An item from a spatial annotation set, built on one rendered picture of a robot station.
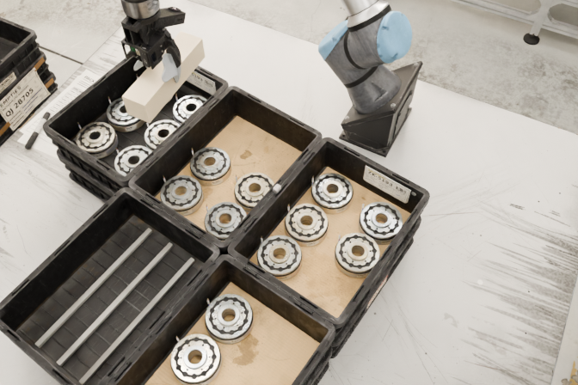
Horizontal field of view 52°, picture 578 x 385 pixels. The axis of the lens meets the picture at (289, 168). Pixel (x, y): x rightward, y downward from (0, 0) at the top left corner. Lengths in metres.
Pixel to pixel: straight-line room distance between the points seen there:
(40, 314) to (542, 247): 1.24
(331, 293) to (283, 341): 0.15
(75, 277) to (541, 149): 1.32
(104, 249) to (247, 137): 0.47
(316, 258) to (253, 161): 0.32
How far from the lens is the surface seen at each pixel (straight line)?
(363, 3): 1.51
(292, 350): 1.33
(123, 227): 1.51
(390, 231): 1.44
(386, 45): 1.49
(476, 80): 3.04
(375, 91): 1.65
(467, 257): 1.63
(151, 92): 1.38
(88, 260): 1.49
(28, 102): 2.52
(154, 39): 1.32
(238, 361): 1.33
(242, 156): 1.58
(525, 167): 1.84
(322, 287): 1.39
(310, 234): 1.41
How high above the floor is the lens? 2.09
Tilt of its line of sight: 54 degrees down
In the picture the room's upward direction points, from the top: straight up
